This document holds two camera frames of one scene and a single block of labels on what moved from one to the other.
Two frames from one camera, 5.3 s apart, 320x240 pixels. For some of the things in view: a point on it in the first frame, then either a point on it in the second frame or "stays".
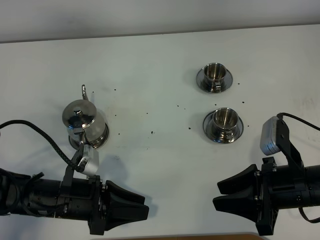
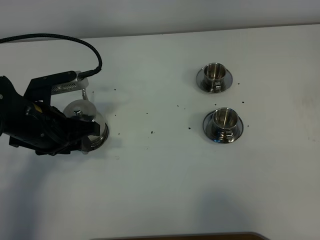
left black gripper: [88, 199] to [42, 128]
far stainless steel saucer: [200, 80] stays
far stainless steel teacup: [214, 74] stays
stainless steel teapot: [81, 117] stays
